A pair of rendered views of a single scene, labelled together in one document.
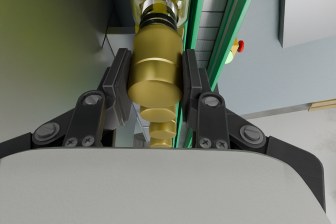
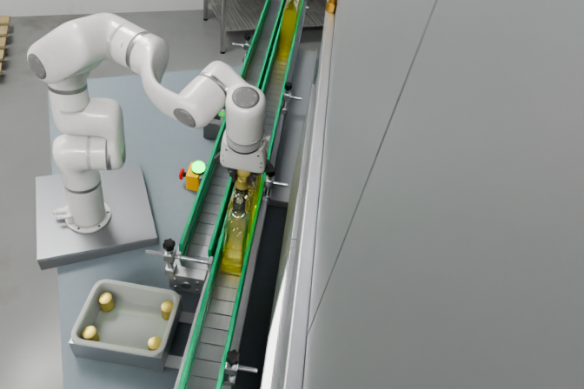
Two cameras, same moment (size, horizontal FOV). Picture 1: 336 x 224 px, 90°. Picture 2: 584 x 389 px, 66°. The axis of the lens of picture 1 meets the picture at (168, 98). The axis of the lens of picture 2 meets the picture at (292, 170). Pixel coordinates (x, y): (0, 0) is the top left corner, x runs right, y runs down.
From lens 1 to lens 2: 0.95 m
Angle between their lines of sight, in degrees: 14
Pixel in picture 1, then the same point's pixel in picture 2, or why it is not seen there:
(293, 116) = (34, 7)
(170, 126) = not seen: hidden behind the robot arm
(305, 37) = (122, 172)
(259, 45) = (159, 171)
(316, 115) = not seen: outside the picture
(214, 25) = (209, 194)
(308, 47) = not seen: hidden behind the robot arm
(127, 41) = (282, 195)
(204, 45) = (219, 181)
